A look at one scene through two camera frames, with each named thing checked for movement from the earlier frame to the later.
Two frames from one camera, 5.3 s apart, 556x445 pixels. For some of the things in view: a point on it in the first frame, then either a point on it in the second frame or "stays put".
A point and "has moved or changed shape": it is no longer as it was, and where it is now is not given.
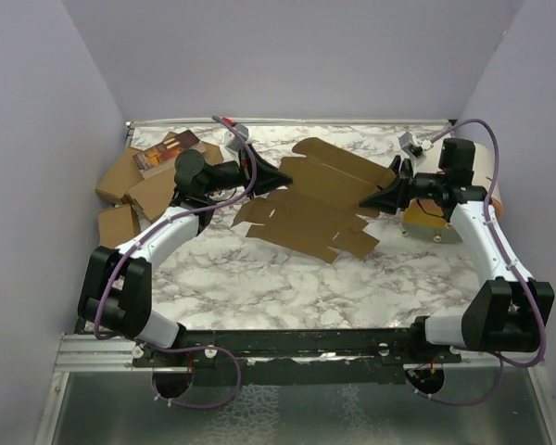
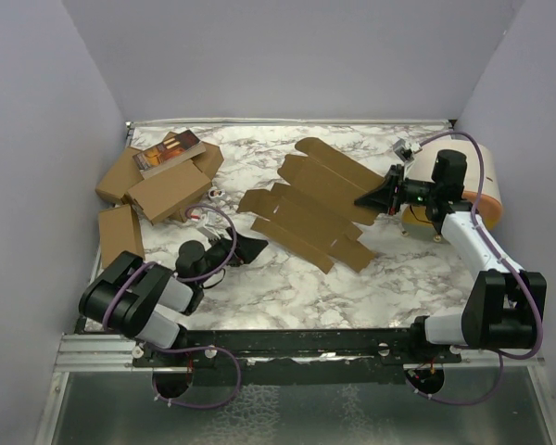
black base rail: x=263 y=358 stays put
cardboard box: x=321 y=210 has moved or changed shape
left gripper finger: x=270 y=178 -> x=247 y=255
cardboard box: x=155 y=194 stays put
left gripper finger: x=268 y=171 -> x=257 y=244
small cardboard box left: x=117 y=224 stays put
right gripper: x=398 y=197 stays put
